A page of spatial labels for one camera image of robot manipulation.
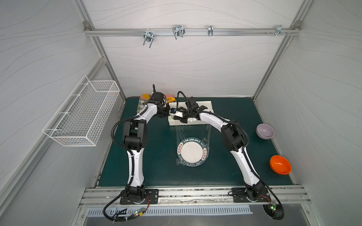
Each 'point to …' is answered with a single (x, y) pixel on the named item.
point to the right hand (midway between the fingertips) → (175, 114)
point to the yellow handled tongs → (171, 99)
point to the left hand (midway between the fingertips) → (171, 114)
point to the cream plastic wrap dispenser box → (204, 105)
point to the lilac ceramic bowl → (265, 131)
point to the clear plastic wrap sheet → (201, 132)
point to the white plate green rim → (192, 151)
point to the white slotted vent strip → (99, 211)
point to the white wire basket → (81, 117)
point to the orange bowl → (280, 164)
